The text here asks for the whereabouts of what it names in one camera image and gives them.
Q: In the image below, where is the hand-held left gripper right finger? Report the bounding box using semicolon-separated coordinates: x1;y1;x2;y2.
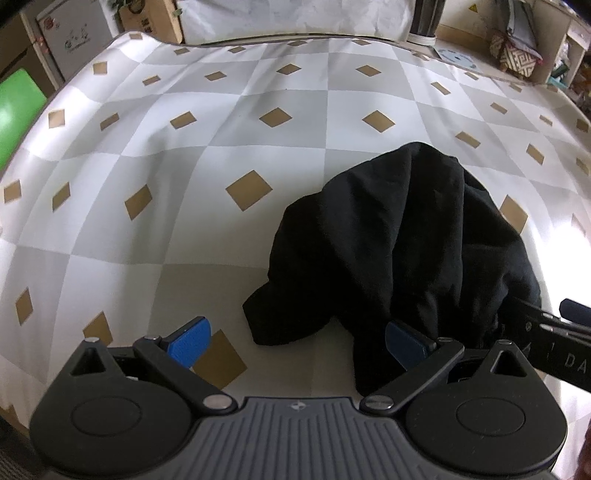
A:
360;320;532;416

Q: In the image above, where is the green plastic chair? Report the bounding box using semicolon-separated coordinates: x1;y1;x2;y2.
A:
0;68;47;171

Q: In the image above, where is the blue round disc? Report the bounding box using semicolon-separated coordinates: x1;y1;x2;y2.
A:
436;47;472;68

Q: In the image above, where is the grey white checkered tablecloth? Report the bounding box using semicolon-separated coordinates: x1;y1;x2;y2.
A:
0;31;591;444

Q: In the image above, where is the white marbled table cover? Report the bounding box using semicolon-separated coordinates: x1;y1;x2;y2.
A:
178;0;419;44

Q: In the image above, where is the white printed cabinet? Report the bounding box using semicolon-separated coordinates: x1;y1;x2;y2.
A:
25;0;121;88

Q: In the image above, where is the grey cloth bundle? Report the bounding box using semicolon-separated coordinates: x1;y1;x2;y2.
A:
505;0;541;49

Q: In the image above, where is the patterned woven bag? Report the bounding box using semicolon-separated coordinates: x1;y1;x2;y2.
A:
489;30;543;77

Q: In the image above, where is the green potted plant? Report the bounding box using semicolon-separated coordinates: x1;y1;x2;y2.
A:
108;0;151;17

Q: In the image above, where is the black t-shirt with red print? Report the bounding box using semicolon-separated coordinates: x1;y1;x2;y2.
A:
242;142;542;398

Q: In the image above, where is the beige wooden shelf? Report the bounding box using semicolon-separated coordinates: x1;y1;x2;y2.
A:
531;0;591;102

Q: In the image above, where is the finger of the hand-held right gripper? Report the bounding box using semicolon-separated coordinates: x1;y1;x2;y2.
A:
560;299;591;324
538;311;591;337

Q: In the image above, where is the brown cardboard box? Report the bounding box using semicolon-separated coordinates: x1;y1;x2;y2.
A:
119;0;185;44

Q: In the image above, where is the black striped vase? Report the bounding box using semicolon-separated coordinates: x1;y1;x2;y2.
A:
409;0;444;44

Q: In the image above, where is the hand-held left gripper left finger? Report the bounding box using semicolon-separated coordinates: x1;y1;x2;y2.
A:
69;316;237;414

